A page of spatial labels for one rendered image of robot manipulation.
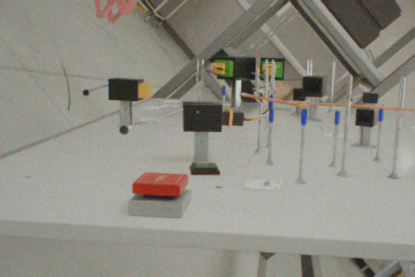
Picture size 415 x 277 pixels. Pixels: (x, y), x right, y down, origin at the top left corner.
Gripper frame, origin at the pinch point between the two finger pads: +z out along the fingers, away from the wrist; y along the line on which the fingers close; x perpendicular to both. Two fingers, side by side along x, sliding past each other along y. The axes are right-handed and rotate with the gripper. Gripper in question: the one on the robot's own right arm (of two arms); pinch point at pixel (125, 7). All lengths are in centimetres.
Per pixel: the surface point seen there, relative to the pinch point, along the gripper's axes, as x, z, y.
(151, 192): -7.6, 18.7, -24.9
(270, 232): -19.3, 19.3, -30.2
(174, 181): -9.7, 17.4, -23.8
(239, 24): -28, -7, 92
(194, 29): -48, -29, 789
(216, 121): -15.4, 13.2, -1.9
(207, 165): -15.0, 18.9, -6.2
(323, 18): -52, -14, 86
